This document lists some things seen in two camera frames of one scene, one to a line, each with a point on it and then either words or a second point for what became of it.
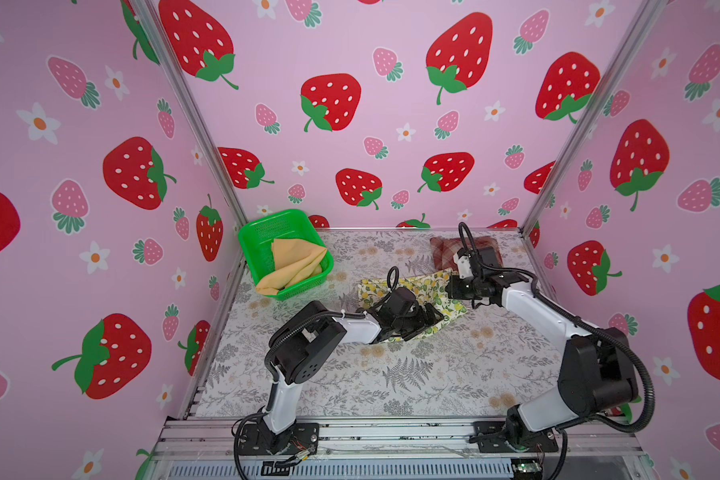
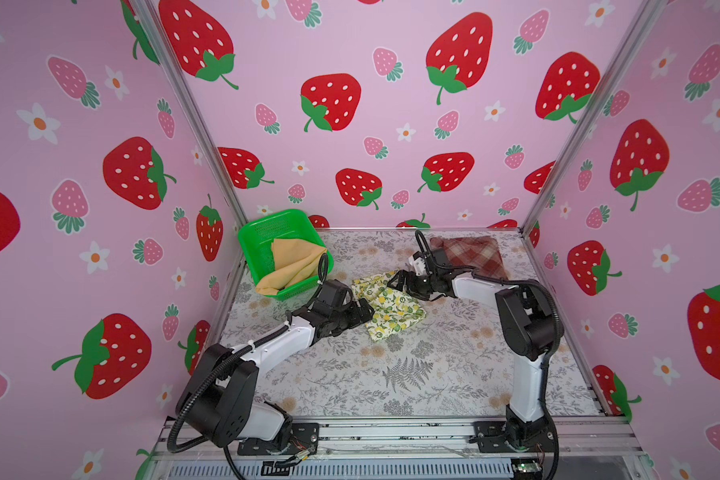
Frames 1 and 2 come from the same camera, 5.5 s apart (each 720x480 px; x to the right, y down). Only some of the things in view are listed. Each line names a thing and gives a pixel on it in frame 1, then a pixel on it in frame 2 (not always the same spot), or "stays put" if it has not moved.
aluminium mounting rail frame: [206, 448] stays put
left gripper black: [422, 322] to [356, 318]
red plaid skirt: [444, 248] stays put
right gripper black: [452, 288] to [410, 283]
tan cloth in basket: [293, 260] stays put
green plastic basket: [256, 237] stays put
